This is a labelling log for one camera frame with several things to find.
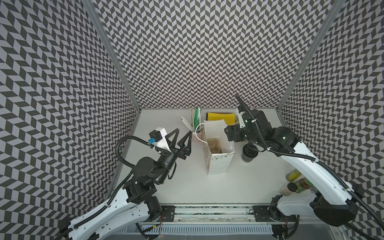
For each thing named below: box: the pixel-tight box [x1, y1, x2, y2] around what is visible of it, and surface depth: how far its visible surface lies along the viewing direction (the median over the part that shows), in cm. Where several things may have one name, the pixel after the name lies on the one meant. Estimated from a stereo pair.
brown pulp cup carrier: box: [206, 138, 223, 154], surface depth 94 cm
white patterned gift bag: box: [202, 119, 235, 176], surface depth 77 cm
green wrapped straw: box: [194, 107, 200, 131], surface depth 96 cm
